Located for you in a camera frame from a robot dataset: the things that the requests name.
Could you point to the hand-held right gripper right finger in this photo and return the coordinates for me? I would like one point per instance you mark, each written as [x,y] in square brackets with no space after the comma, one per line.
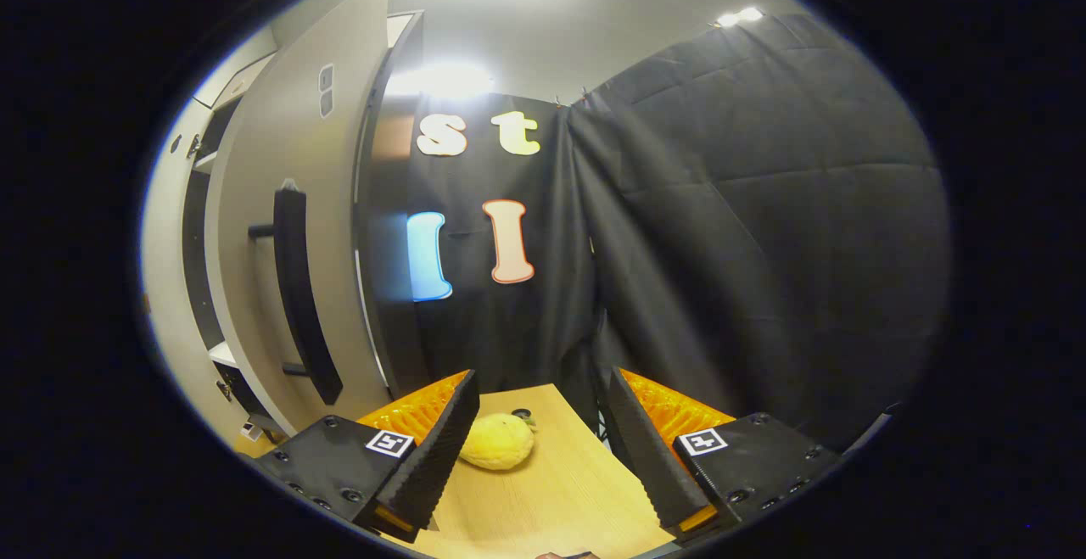
[649,457]

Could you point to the small ceiling light panel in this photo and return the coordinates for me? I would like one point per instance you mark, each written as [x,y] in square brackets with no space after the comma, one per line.
[738,16]

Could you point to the yellow plush toy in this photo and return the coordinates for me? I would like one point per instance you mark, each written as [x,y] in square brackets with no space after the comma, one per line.
[501,444]

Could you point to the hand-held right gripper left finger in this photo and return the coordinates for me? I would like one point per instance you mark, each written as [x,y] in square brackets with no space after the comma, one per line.
[441,457]

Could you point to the white cabinet drawer front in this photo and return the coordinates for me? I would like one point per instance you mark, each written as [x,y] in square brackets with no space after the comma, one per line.
[229,75]

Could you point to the white and grey cabinet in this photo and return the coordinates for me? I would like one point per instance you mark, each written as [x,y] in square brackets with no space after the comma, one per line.
[390,287]

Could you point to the black backdrop cloth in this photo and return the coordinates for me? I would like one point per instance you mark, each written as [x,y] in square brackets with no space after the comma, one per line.
[764,228]

